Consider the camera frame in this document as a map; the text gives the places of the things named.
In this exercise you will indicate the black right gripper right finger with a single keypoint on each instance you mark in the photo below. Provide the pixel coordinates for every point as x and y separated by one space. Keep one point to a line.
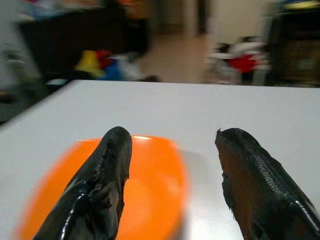
260 190

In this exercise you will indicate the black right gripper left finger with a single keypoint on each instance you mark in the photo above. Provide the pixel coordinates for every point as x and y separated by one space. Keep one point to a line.
100 190

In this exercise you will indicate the orange plastic bowl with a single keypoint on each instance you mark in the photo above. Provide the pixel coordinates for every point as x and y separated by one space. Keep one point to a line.
155 200

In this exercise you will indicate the white and black garment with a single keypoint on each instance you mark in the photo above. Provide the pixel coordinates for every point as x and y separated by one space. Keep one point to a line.
246 47

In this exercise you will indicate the dark shelf cabinet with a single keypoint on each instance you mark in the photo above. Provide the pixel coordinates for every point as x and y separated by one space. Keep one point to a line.
295 50

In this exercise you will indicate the black cabinet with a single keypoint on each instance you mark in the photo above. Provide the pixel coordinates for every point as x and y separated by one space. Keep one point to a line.
62 35

